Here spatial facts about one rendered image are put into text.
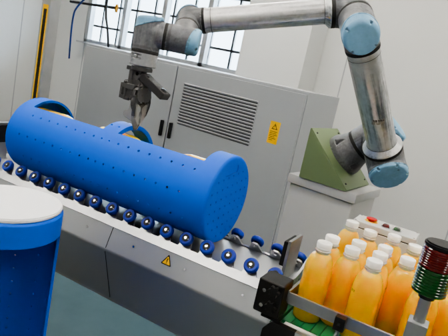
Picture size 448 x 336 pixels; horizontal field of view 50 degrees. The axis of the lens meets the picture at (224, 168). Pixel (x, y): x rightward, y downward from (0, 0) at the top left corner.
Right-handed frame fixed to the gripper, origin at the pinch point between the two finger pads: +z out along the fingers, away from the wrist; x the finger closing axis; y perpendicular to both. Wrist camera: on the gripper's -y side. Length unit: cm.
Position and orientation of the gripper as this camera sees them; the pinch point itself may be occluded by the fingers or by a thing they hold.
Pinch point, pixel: (137, 126)
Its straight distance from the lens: 169.0
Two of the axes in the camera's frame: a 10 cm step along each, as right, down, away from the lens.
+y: -8.6, -2.7, 4.4
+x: -4.7, 0.8, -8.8
